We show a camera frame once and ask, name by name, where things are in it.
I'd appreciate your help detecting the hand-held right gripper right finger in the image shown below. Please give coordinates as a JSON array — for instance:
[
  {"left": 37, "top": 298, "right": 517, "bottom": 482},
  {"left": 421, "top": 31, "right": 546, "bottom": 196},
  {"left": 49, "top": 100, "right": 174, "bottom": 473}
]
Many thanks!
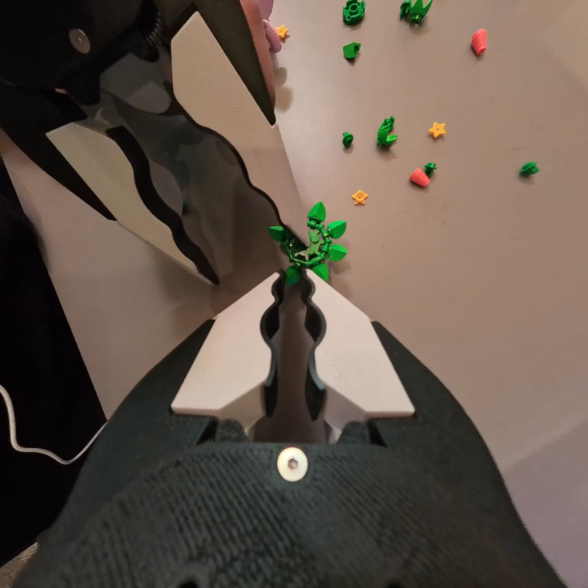
[{"left": 300, "top": 269, "right": 416, "bottom": 443}]

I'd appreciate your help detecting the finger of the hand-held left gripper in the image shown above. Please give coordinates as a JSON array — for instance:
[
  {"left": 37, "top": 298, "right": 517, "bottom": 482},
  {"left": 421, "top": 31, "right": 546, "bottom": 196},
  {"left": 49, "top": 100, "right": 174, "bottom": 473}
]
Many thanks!
[
  {"left": 171, "top": 10, "right": 307, "bottom": 236},
  {"left": 46, "top": 120, "right": 220, "bottom": 286}
]

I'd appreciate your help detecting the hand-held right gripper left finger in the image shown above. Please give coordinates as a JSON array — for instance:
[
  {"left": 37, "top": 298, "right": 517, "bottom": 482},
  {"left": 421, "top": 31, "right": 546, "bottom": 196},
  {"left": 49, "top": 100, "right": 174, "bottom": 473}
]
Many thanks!
[{"left": 171, "top": 270, "right": 288, "bottom": 437}]

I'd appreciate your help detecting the green toy leaf ring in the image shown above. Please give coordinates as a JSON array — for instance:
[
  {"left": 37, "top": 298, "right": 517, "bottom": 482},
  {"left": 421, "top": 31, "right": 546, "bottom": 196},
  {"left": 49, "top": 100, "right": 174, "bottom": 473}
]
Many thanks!
[{"left": 269, "top": 201, "right": 349, "bottom": 282}]

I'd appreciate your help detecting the pink toy box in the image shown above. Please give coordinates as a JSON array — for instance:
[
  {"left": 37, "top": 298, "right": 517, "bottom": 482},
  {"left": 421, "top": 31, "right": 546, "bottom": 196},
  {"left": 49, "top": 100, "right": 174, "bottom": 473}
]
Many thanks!
[{"left": 243, "top": 0, "right": 280, "bottom": 55}]

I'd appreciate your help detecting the person's black jacket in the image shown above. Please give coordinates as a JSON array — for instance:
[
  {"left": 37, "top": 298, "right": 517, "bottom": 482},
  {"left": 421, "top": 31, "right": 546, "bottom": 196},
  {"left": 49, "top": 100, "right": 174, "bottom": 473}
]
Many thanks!
[{"left": 0, "top": 152, "right": 108, "bottom": 566}]

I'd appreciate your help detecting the green toy grass piece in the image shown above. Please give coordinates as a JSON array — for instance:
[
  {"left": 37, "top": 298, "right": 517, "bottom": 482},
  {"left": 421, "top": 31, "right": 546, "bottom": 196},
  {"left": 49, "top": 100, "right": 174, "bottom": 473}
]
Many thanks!
[{"left": 399, "top": 0, "right": 433, "bottom": 24}]

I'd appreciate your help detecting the white cable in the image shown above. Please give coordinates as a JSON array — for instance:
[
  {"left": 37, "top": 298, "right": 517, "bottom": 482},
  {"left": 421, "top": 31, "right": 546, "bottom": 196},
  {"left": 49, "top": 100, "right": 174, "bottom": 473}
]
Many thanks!
[{"left": 0, "top": 385, "right": 108, "bottom": 465}]

